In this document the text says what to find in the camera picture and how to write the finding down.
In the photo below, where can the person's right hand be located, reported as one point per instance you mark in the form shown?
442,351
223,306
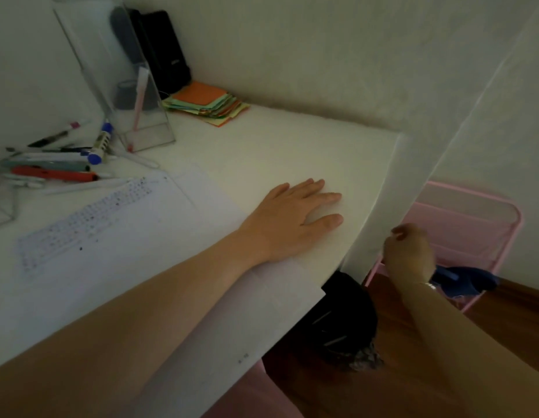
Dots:
408,256

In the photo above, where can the white paper sheet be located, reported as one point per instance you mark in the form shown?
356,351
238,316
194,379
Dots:
143,230

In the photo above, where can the blue cloth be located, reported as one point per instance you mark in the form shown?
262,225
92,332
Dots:
474,280

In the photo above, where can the person's left hand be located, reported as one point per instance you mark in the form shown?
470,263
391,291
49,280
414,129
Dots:
291,226

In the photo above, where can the pink fabric garment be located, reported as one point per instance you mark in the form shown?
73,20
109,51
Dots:
252,396

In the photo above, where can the black bag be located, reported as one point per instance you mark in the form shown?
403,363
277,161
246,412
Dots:
165,52

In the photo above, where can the person's right forearm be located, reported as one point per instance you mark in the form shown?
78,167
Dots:
469,365

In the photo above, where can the clear acrylic box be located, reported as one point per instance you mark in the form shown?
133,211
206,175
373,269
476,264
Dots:
95,60
2,204

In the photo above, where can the person's left forearm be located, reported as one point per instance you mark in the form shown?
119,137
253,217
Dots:
121,335

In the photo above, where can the black backpack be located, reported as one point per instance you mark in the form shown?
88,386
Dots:
339,317

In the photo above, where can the stack of coloured sticky notes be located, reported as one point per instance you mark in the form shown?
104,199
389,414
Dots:
200,97

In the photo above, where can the pink metal cart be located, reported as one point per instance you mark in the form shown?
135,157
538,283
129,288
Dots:
469,230

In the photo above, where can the pile of assorted pens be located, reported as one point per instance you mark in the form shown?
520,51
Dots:
52,173

